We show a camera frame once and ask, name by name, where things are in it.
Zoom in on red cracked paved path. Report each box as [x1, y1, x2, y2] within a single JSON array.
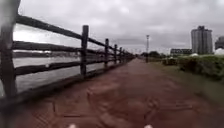
[[0, 58, 224, 128]]

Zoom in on tall pole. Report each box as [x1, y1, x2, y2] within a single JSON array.
[[145, 34, 151, 63]]

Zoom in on distant trees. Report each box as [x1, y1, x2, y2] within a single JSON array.
[[139, 50, 167, 60]]

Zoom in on low dark building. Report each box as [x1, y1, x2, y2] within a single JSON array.
[[169, 48, 193, 57]]

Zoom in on grey water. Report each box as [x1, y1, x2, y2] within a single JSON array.
[[0, 55, 116, 98]]

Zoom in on grass strip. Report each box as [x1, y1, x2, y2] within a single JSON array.
[[148, 61, 224, 107]]

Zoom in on green hedge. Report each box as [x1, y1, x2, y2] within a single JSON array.
[[162, 54, 224, 80]]

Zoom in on tall grey tower building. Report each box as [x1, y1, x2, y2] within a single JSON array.
[[190, 25, 214, 56]]

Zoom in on group of grey buildings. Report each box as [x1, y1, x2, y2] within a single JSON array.
[[214, 35, 224, 52]]

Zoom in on dark wooden rail fence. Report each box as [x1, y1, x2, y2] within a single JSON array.
[[0, 0, 136, 111]]

